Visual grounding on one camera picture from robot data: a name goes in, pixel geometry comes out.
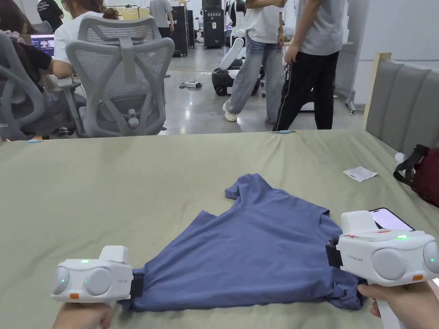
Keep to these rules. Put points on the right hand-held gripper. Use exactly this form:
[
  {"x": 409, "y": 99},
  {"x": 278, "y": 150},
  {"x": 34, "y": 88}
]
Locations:
[{"x": 387, "y": 260}]

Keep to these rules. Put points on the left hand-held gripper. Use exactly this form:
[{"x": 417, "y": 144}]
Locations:
[{"x": 99, "y": 279}]

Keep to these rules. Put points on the blue shirt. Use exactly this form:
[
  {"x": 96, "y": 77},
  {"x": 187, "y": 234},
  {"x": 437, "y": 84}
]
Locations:
[{"x": 253, "y": 253}]

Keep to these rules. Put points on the person's left hand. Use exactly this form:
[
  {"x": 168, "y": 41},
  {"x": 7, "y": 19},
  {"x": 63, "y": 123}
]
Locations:
[{"x": 82, "y": 317}]

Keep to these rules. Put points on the person's right hand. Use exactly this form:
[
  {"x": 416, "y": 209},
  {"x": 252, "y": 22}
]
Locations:
[{"x": 416, "y": 305}]

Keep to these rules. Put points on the black smartphone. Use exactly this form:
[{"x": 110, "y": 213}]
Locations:
[{"x": 391, "y": 221}]

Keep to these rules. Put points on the bed with pale green sheet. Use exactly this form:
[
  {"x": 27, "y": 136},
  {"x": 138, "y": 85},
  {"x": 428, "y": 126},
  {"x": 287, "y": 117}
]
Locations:
[{"x": 103, "y": 192}]

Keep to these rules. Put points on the white paper card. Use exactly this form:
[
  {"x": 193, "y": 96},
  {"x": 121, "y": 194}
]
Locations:
[{"x": 360, "y": 173}]

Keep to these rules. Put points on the blue sheet clip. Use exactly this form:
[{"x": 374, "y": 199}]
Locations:
[
  {"x": 288, "y": 131},
  {"x": 35, "y": 140}
]

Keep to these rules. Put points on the grey padded headboard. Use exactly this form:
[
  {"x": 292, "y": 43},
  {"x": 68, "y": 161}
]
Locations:
[{"x": 404, "y": 106}]

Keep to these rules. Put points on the white power strip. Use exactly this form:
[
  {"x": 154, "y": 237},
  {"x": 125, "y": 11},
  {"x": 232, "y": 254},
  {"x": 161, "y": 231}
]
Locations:
[{"x": 192, "y": 84}]

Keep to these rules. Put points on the computer monitor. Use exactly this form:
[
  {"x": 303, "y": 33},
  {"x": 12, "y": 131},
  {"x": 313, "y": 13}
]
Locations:
[{"x": 43, "y": 45}]

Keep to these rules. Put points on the white and black robot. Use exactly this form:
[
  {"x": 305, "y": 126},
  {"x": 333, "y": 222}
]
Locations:
[{"x": 231, "y": 58}]

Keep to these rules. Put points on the black cabinet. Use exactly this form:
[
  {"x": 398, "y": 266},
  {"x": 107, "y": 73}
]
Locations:
[
  {"x": 214, "y": 24},
  {"x": 180, "y": 31}
]

